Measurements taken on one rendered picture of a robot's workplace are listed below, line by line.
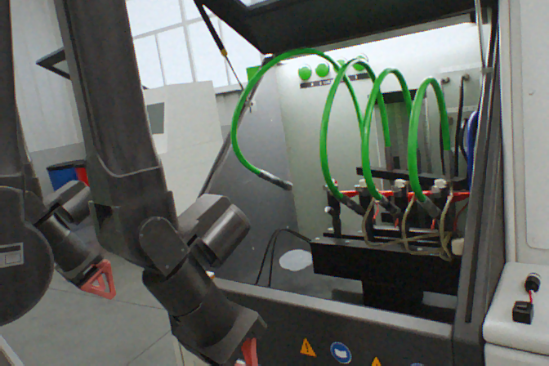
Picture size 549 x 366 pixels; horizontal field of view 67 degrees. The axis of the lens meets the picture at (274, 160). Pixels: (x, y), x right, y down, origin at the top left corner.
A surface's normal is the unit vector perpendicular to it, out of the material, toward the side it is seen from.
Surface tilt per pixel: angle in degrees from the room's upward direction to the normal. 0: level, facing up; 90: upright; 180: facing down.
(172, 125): 90
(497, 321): 0
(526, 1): 76
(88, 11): 90
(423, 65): 90
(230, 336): 26
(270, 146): 90
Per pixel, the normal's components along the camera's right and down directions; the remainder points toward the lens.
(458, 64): -0.58, 0.21
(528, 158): -0.60, -0.03
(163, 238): 0.71, 0.01
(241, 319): -0.44, -0.78
